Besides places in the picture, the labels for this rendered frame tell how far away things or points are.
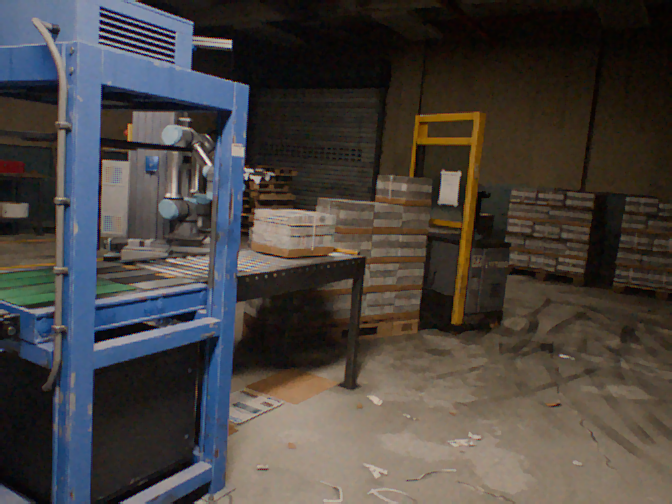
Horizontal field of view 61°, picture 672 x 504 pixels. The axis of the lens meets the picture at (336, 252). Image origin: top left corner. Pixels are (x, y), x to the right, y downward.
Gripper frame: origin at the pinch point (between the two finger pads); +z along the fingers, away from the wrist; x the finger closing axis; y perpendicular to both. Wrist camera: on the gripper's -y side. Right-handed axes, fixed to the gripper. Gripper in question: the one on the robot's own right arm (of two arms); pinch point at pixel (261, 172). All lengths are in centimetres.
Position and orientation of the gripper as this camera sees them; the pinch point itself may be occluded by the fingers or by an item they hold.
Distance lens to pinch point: 318.9
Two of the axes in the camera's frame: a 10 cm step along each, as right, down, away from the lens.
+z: 9.2, 1.3, -3.6
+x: -3.6, -0.4, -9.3
